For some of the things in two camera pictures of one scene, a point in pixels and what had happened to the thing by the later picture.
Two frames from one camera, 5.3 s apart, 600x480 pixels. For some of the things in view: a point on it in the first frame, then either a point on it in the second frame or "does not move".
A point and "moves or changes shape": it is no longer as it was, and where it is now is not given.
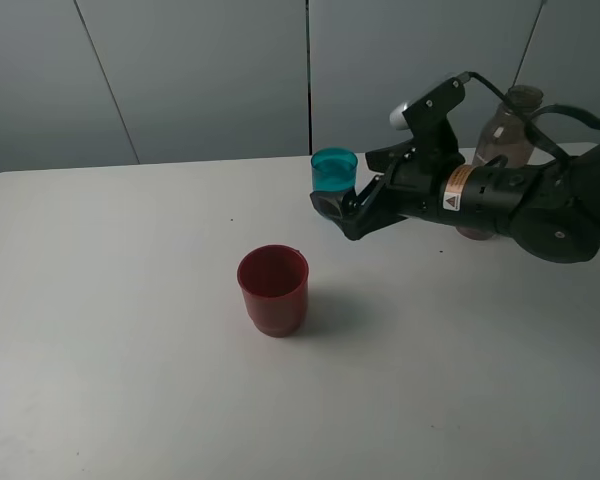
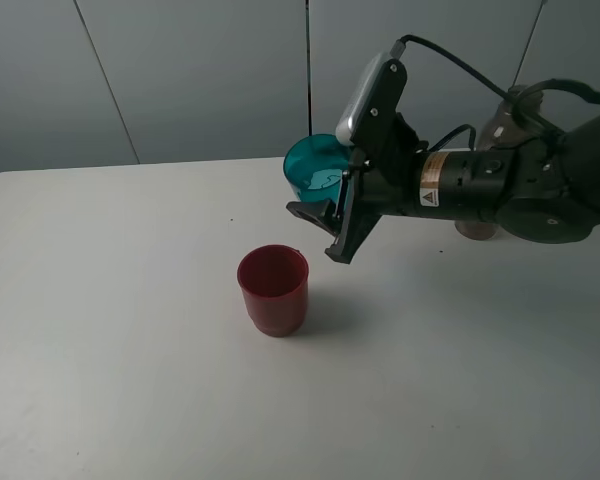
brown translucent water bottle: x=505 y=134 does not move
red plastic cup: x=274 y=281 does not move
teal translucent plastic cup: x=334 y=170 moves or changes shape
